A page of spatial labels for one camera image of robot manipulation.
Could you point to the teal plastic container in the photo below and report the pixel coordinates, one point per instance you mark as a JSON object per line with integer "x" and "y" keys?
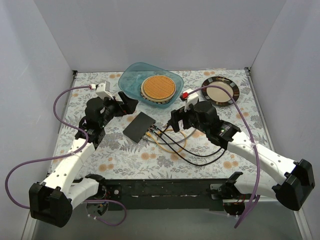
{"x": 134, "y": 76}

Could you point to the orange woven coaster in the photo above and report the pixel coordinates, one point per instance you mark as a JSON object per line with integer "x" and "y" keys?
{"x": 159, "y": 79}

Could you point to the floral table mat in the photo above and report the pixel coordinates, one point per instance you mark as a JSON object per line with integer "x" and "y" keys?
{"x": 118, "y": 157}

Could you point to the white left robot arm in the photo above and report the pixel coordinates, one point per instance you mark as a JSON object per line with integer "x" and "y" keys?
{"x": 53, "y": 200}

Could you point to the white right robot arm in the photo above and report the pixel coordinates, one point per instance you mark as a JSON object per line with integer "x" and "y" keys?
{"x": 294, "y": 180}

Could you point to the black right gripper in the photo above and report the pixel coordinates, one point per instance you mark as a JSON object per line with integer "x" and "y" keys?
{"x": 182, "y": 118}

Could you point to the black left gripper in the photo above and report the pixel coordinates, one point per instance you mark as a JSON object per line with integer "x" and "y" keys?
{"x": 120, "y": 107}

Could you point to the dark rimmed ceramic plate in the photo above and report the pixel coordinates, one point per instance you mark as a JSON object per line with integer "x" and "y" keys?
{"x": 215, "y": 95}

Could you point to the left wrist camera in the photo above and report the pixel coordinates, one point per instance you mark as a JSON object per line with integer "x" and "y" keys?
{"x": 102, "y": 90}

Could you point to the aluminium frame rail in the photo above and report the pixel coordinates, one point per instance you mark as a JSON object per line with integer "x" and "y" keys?
{"x": 268, "y": 221}

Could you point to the striped cream bowl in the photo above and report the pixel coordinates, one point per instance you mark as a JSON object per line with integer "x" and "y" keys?
{"x": 157, "y": 100}

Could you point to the black network switch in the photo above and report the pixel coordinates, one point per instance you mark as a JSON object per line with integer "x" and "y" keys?
{"x": 136, "y": 130}

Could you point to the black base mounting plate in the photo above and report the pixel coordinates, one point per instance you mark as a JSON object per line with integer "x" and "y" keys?
{"x": 172, "y": 194}

